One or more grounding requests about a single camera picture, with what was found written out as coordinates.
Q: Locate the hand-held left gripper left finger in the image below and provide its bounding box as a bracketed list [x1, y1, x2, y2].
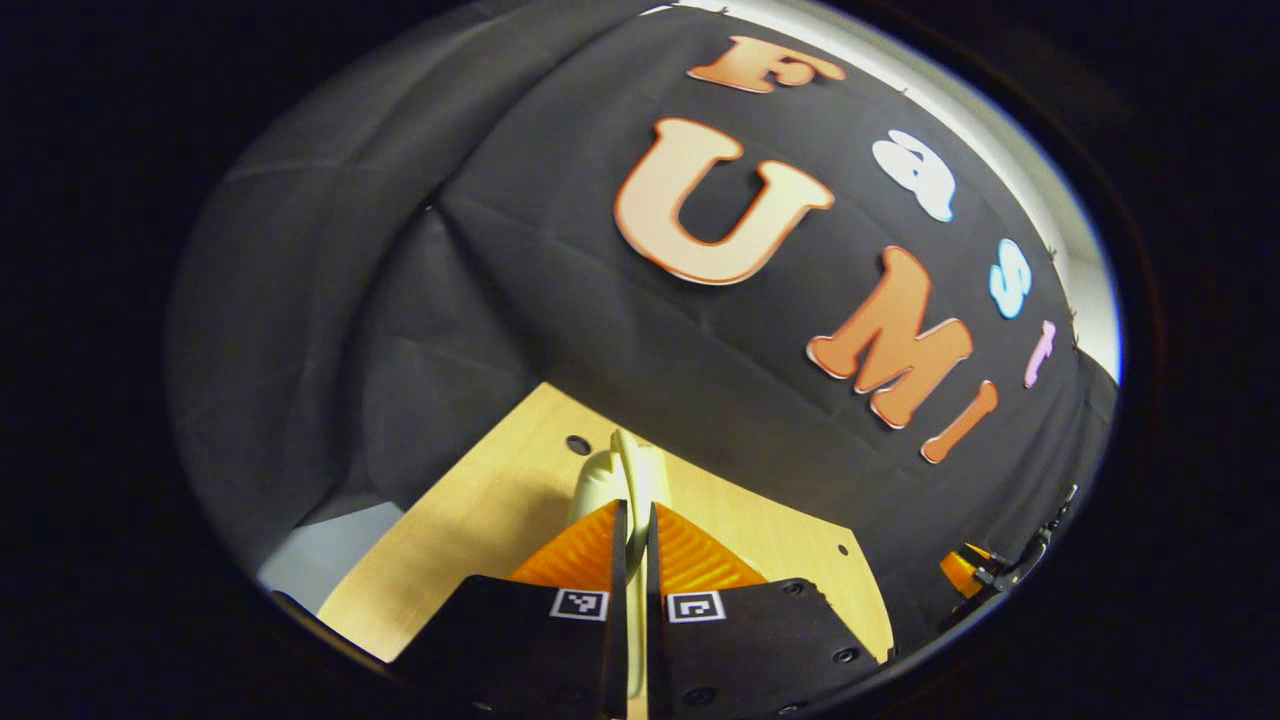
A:
[398, 500, 630, 720]

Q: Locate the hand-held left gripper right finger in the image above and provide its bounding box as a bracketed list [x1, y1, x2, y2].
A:
[645, 502, 883, 720]

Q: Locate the pale yellow suitcase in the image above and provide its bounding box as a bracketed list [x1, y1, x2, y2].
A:
[567, 428, 673, 701]

